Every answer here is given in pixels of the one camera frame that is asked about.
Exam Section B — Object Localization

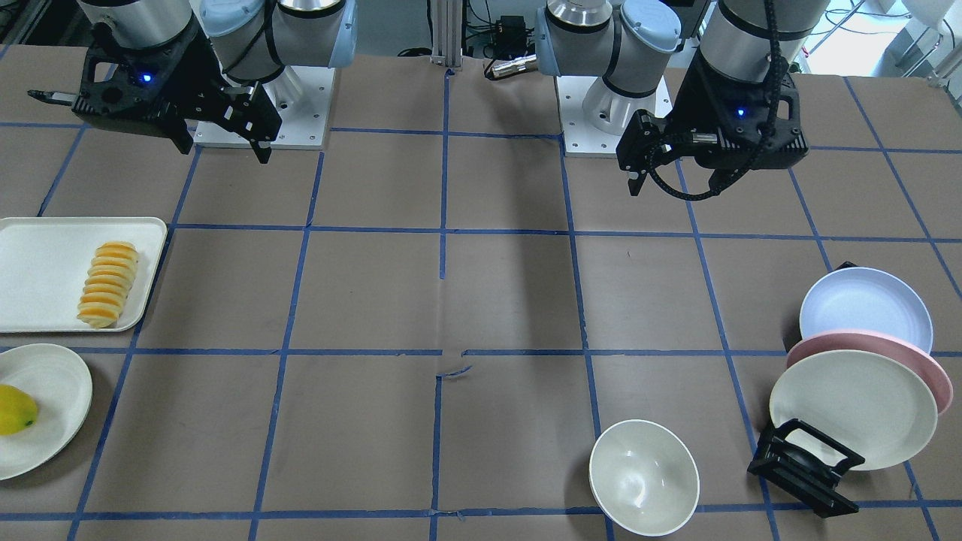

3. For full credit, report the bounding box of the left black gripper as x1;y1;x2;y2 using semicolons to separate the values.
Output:
616;53;809;198

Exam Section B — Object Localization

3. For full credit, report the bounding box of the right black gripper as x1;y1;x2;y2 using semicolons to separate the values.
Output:
28;17;282;165

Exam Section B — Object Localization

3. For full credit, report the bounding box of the blue plate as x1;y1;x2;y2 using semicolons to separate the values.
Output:
798;266;935;352

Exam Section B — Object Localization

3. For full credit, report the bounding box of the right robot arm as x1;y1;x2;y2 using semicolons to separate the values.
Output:
28;1;357;164

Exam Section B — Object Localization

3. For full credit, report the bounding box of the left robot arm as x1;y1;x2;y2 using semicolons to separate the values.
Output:
534;1;827;201

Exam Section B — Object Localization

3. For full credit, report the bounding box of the pink plate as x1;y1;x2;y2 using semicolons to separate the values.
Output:
785;329;954;414

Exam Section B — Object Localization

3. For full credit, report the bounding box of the cream plate with lemon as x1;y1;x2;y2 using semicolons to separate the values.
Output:
1;343;92;480

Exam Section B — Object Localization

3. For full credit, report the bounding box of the cream plate in rack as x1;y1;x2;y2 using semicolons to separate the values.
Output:
769;349;938;470

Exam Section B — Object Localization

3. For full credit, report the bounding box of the silver metal connector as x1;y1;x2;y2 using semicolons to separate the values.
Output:
486;54;538;81

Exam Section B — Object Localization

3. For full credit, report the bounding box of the white rectangular tray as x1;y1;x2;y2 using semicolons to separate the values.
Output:
1;218;168;334

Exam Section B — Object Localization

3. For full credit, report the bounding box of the white bowl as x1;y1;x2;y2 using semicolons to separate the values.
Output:
588;420;700;537

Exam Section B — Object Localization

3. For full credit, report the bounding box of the yellow lemon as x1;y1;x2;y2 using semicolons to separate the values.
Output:
1;384;39;436

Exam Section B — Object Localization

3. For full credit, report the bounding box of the black dish rack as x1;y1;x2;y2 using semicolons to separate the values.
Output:
747;261;867;519

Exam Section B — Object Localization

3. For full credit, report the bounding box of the aluminium frame post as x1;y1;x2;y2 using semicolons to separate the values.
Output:
428;0;464;71

